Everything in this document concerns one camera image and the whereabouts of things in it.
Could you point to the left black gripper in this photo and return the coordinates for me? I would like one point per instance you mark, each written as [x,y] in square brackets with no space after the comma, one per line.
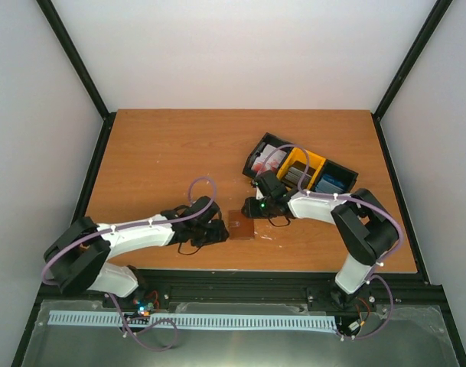
[219,235]

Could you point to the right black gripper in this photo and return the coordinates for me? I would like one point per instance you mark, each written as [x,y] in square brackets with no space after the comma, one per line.
[251,209]

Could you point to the brown leather card holder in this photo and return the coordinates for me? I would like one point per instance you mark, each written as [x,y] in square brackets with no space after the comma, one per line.
[240,227]

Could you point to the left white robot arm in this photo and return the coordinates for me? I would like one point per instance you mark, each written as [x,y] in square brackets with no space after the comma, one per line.
[80,259]

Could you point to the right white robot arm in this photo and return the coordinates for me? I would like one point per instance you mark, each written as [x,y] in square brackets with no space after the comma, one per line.
[368,232]

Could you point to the dark grey card stack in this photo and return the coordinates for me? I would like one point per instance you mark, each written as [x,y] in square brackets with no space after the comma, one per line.
[294,173]

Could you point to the red white card stack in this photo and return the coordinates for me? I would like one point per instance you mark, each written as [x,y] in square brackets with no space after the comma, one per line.
[268,159]

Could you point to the blue card stack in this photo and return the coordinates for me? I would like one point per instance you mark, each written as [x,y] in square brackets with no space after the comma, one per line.
[329,184]

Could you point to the yellow bin middle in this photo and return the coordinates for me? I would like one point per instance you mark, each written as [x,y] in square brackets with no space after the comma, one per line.
[310,160]

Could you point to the black bin left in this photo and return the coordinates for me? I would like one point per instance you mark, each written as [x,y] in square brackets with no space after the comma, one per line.
[267,139]

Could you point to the black bin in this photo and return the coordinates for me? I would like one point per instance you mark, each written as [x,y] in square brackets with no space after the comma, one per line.
[339,172]
[267,139]

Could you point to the black bin right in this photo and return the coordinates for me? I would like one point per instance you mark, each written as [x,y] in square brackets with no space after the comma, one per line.
[339,172]

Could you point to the light blue cable duct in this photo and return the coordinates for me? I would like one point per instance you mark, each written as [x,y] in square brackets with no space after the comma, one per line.
[190,321]

